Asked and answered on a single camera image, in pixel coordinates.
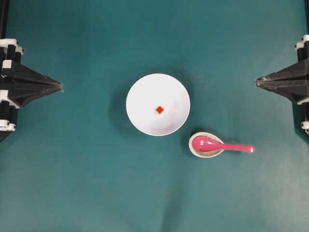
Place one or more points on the black frame post left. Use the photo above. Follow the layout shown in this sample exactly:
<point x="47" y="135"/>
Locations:
<point x="4" y="11"/>

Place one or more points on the pink plastic spoon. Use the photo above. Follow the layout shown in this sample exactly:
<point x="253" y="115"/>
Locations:
<point x="206" y="144"/>

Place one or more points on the small red block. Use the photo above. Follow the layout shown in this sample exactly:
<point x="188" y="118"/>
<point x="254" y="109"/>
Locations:
<point x="159" y="109"/>

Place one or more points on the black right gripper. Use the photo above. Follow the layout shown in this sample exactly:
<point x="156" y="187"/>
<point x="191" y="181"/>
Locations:
<point x="284" y="82"/>

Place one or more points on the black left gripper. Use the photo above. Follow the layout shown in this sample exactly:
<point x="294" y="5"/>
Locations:
<point x="13" y="96"/>

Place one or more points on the speckled egg-shaped spoon rest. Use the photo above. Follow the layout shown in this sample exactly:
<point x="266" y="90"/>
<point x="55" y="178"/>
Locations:
<point x="204" y="154"/>

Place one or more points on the white round bowl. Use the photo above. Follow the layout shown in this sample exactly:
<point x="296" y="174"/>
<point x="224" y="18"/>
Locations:
<point x="155" y="90"/>

